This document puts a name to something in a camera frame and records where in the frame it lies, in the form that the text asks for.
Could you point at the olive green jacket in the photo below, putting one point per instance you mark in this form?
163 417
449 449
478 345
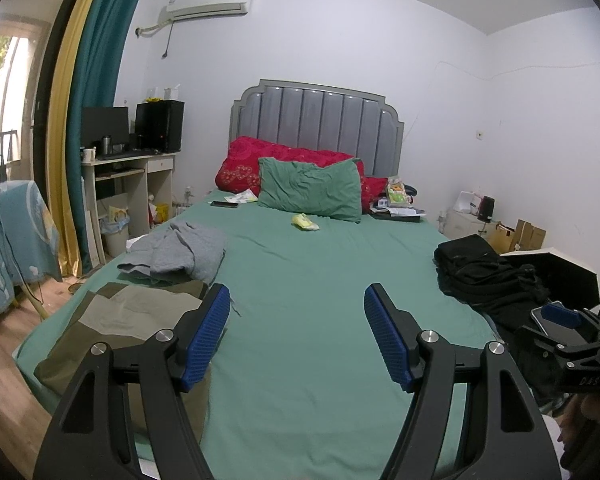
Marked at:
115 320

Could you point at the black open box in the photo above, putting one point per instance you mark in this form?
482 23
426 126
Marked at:
565 280

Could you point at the bed with green sheet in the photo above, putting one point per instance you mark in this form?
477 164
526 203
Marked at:
320 280

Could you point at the steel thermos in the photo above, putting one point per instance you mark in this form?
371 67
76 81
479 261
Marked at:
105 146

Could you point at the small red pillow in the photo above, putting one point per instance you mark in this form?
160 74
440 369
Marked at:
372 190

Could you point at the person's right hand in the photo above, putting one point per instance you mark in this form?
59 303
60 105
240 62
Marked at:
572 425

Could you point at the grey hoodie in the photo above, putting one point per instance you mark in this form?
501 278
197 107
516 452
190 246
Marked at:
180 255

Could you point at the yellow curtain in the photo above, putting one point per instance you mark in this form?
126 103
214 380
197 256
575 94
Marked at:
67 110

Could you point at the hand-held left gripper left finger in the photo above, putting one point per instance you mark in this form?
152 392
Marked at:
205 345

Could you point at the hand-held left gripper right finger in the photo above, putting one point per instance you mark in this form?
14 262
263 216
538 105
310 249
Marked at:
387 345

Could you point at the white trash bin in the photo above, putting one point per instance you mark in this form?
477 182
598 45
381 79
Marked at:
115 235

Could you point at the white paper packets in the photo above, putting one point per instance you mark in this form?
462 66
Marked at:
242 197

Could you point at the black clothes pile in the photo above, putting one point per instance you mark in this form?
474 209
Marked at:
480 270

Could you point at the white small box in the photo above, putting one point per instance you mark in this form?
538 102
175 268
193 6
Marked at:
465 203

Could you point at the cream computer desk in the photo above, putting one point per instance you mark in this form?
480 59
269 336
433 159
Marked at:
160 180

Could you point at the white mug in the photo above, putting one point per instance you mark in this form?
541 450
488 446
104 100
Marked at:
88 155

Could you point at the black speaker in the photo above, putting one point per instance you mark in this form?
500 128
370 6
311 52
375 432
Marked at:
486 209

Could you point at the green pillow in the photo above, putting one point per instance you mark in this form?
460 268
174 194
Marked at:
310 190

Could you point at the black computer tower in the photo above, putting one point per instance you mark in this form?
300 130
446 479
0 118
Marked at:
160 125

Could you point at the brown paper bag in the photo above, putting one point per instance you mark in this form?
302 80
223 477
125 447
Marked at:
500 237

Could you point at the green snack bag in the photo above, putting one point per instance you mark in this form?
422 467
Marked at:
399 191

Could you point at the white air conditioner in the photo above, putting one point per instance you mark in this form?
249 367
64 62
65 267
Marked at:
210 0

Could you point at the black computer monitor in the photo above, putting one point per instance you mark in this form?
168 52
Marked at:
105 127

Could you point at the cardboard box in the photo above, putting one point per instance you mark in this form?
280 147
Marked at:
530 235

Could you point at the blue printed cloth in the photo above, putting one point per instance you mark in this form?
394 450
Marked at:
15 230

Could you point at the large red patterned pillow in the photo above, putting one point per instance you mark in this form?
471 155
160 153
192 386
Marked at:
250 160

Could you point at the white nightstand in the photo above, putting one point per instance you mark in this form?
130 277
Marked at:
460 225

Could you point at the black smartphone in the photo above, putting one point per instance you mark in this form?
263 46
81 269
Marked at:
224 204

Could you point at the teal curtain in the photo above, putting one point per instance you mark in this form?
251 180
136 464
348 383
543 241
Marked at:
100 60

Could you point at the grey-rimmed smartphone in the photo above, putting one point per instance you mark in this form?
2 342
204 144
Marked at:
539 321

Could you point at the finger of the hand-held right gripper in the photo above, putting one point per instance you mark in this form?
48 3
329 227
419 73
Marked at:
545 340
560 315

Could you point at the yellow packet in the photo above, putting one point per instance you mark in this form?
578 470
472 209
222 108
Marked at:
305 222

